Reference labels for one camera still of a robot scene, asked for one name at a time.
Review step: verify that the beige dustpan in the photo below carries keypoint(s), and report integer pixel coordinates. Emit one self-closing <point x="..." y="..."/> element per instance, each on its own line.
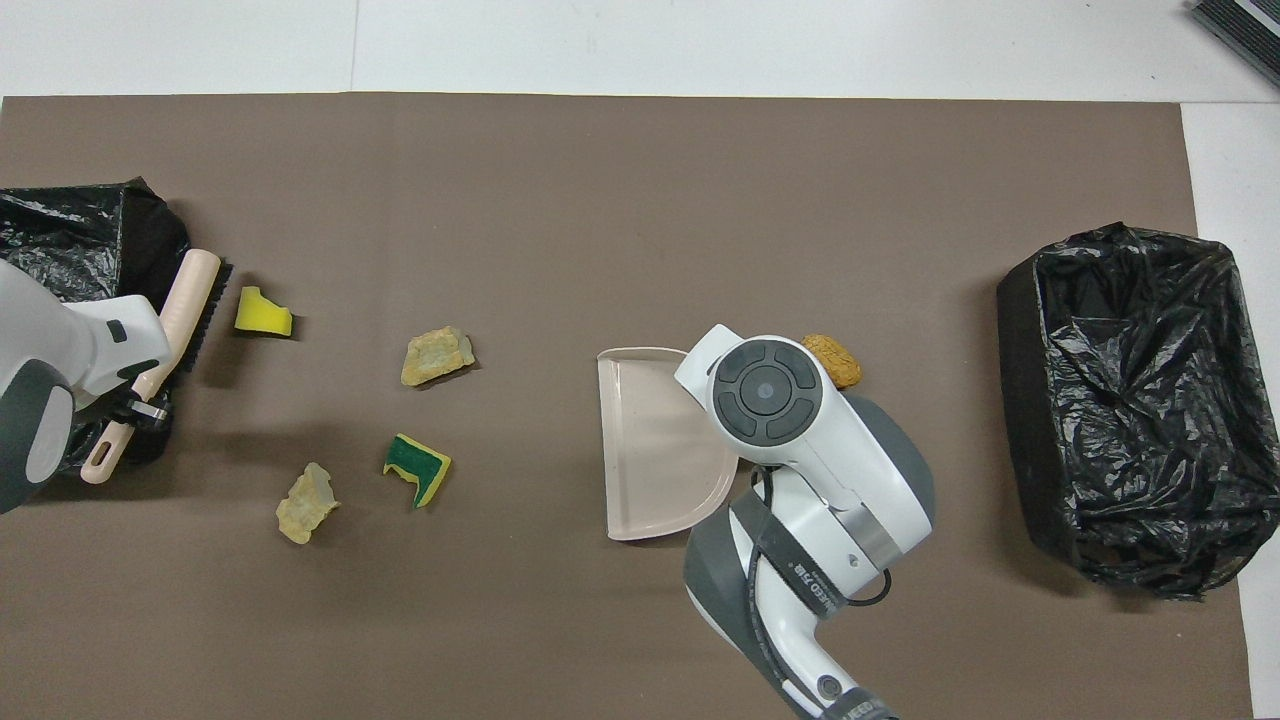
<point x="650" y="450"/>

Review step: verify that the beige brush with black bristles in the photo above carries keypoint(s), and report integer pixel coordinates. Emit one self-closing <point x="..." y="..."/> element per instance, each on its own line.
<point x="186" y="300"/>

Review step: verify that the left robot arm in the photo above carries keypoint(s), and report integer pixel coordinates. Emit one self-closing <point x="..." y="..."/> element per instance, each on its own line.
<point x="90" y="345"/>

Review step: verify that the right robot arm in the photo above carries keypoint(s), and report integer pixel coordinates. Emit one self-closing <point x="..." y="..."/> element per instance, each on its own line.
<point x="850" y="450"/>

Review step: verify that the black bin with plastic bag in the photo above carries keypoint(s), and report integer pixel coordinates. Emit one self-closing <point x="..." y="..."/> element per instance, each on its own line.
<point x="1140" y="400"/>
<point x="70" y="235"/>

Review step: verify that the orange-brown sponge piece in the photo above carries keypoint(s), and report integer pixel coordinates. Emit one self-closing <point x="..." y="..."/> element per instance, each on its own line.
<point x="842" y="362"/>

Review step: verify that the tan sponge piece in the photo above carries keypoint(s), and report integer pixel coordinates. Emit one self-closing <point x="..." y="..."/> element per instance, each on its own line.
<point x="436" y="355"/>
<point x="305" y="502"/>

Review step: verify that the green and yellow sponge piece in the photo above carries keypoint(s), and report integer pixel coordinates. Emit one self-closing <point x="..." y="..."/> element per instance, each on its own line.
<point x="425" y="470"/>

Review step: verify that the dark grey ribbed object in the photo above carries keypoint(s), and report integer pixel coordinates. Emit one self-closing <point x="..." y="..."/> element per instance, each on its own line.
<point x="1240" y="25"/>

